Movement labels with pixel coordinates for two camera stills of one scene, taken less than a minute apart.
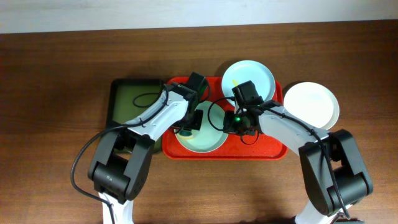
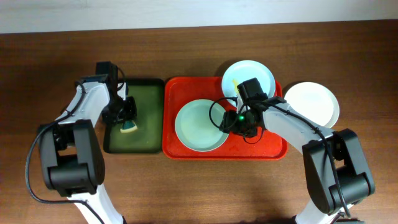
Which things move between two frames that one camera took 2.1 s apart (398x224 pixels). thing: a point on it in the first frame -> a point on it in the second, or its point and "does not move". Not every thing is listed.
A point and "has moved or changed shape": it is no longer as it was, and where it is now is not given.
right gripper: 228,116 does not move
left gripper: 193,123 -> 129,109
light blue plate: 243,71 does not move
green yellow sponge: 185,134 has moved or changed shape
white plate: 311,104 does not move
